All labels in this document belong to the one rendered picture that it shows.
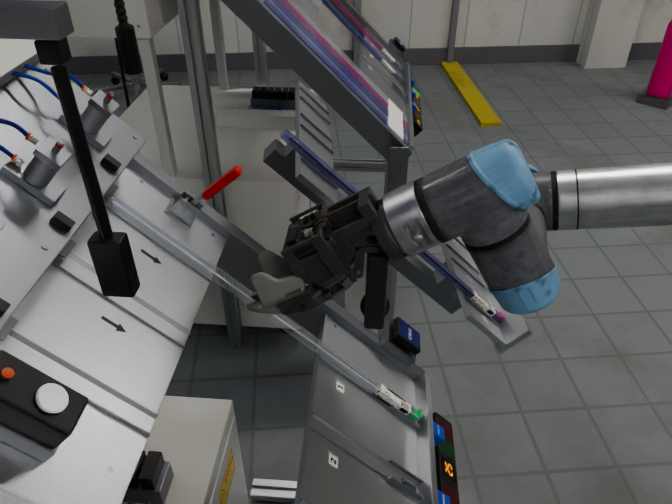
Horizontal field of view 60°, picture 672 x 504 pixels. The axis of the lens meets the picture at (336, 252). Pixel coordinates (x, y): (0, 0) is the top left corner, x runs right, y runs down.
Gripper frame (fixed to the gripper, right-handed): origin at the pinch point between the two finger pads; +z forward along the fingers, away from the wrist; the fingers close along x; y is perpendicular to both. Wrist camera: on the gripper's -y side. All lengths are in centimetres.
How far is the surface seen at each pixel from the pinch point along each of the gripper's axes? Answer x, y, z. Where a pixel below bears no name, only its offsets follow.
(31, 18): 26.1, 36.5, -19.0
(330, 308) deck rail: -8.1, -10.6, -2.7
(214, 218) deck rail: -8.3, 9.7, 2.5
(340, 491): 17.3, -16.3, -3.1
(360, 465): 12.5, -19.1, -3.8
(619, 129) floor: -268, -159, -79
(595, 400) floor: -68, -123, -21
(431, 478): 9.9, -28.9, -8.6
